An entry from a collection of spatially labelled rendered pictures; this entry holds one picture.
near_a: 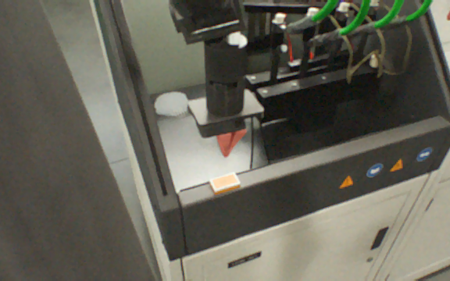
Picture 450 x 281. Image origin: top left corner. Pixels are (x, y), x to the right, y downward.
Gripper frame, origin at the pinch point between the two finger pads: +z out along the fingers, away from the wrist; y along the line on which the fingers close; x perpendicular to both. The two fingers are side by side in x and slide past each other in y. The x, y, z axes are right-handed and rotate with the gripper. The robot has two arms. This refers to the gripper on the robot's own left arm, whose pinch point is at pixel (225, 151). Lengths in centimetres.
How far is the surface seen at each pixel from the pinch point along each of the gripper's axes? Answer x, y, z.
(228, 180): -0.7, -1.0, 8.1
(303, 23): -14.0, -20.9, -13.3
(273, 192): 0.8, -10.0, 13.3
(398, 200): 0, -48, 32
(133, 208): -85, 16, 102
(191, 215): 1.0, 6.8, 12.5
